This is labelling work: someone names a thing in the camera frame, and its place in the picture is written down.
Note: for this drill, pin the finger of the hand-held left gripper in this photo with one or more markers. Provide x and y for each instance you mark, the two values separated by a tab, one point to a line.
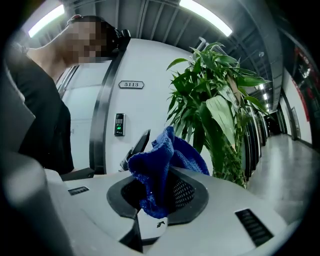
140	143

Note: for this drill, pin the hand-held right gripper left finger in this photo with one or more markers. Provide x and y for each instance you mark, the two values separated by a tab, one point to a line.
100	200

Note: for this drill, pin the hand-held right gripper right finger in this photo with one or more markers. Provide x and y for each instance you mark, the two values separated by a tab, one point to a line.
220	200

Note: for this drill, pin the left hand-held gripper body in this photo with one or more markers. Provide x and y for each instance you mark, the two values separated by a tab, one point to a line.
77	174

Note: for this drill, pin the blue cloth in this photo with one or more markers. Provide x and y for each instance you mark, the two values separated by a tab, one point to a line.
152	165

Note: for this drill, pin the green potted plant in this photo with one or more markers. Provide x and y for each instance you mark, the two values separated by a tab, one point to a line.
212	105

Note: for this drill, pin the silver access keypad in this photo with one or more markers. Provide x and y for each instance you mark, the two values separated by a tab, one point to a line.
119	124

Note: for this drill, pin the white door number plate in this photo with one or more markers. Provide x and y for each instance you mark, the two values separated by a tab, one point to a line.
131	84

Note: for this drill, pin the white door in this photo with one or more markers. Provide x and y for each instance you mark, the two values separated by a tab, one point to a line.
82	112

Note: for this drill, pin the row of dark corridor doors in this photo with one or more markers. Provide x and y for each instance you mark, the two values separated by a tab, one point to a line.
255	145

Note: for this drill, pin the person's torso in black shirt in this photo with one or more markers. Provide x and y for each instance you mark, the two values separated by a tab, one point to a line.
42	112

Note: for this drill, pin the white ceiling pipe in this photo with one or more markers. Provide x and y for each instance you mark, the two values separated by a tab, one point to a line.
200	43

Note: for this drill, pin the person's head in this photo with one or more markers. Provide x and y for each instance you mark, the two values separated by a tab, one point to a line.
85	40

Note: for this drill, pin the long ceiling light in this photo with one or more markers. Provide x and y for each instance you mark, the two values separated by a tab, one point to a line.
46	21
207	16

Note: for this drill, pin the black door frame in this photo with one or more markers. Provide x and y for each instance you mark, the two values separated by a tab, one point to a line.
103	112

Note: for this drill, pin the black head-mounted camera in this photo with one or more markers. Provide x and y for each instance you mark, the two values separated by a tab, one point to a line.
122	37

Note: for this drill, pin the red wall banner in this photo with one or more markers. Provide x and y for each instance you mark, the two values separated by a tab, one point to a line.
303	82

